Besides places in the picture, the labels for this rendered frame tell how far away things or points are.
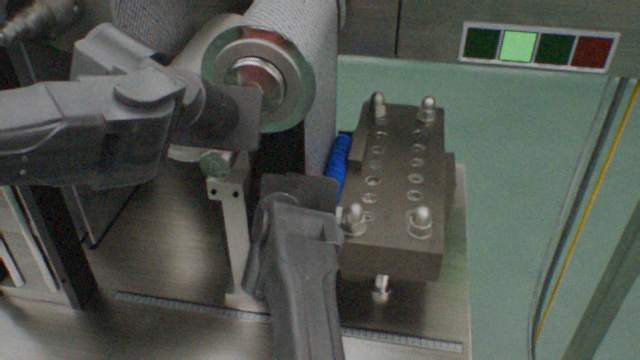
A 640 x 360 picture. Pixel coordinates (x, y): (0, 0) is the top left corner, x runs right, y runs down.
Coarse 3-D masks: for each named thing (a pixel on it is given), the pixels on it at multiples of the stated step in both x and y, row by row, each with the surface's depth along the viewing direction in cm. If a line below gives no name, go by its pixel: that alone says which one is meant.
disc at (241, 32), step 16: (224, 32) 64; (240, 32) 64; (256, 32) 63; (272, 32) 63; (208, 48) 66; (288, 48) 64; (208, 64) 67; (304, 64) 65; (208, 80) 68; (304, 80) 66; (304, 96) 67; (304, 112) 69; (272, 128) 71; (288, 128) 71
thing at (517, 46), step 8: (512, 32) 90; (520, 32) 90; (504, 40) 91; (512, 40) 91; (520, 40) 90; (528, 40) 90; (504, 48) 92; (512, 48) 92; (520, 48) 91; (528, 48) 91; (504, 56) 93; (512, 56) 92; (520, 56) 92; (528, 56) 92
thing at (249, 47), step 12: (228, 48) 65; (240, 48) 64; (252, 48) 64; (264, 48) 64; (276, 48) 64; (216, 60) 66; (228, 60) 66; (276, 60) 65; (288, 60) 64; (216, 72) 67; (288, 72) 65; (216, 84) 68; (288, 84) 66; (300, 84) 66; (288, 96) 67; (300, 96) 67; (288, 108) 68; (264, 120) 70; (276, 120) 70
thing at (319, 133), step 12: (336, 60) 90; (336, 72) 91; (324, 84) 80; (324, 96) 82; (324, 108) 83; (312, 120) 74; (324, 120) 84; (312, 132) 75; (324, 132) 86; (312, 144) 76; (324, 144) 87; (312, 156) 77; (324, 156) 89; (312, 168) 78; (324, 168) 90
